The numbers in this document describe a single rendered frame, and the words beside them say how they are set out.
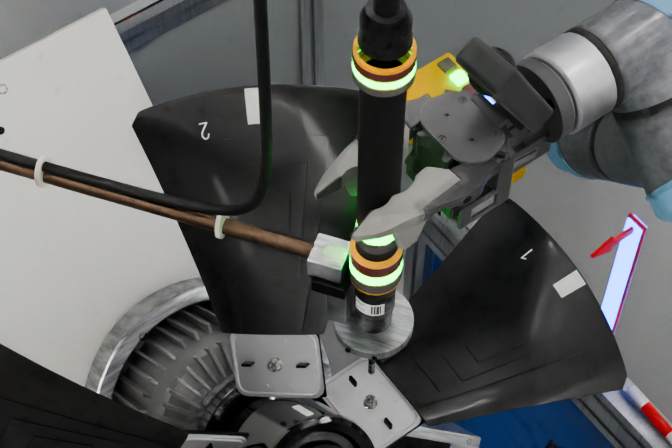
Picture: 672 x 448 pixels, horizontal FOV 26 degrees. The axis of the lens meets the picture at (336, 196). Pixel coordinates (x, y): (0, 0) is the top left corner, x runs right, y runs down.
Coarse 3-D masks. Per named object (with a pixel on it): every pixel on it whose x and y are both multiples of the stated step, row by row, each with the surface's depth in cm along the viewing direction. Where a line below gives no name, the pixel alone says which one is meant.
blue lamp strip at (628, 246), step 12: (624, 228) 153; (636, 228) 151; (624, 240) 154; (636, 240) 152; (624, 252) 156; (624, 264) 157; (612, 276) 160; (624, 276) 158; (612, 288) 162; (624, 288) 160; (612, 300) 163; (612, 312) 165; (612, 324) 166
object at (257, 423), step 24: (216, 408) 137; (240, 408) 138; (264, 408) 134; (288, 408) 133; (312, 408) 132; (264, 432) 131; (288, 432) 129; (312, 432) 130; (336, 432) 131; (360, 432) 132
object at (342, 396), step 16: (352, 368) 142; (336, 384) 141; (368, 384) 141; (384, 384) 141; (336, 400) 140; (352, 400) 140; (384, 400) 140; (400, 400) 140; (352, 416) 139; (368, 416) 139; (384, 416) 139; (400, 416) 139; (416, 416) 139; (368, 432) 138; (384, 432) 138; (400, 432) 138
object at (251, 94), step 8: (248, 88) 128; (256, 88) 128; (248, 96) 129; (256, 96) 128; (248, 104) 129; (256, 104) 129; (248, 112) 129; (256, 112) 129; (248, 120) 129; (256, 120) 129
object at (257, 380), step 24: (240, 336) 135; (264, 336) 134; (288, 336) 133; (312, 336) 132; (240, 360) 136; (264, 360) 135; (288, 360) 134; (312, 360) 133; (240, 384) 137; (264, 384) 136; (288, 384) 134; (312, 384) 134
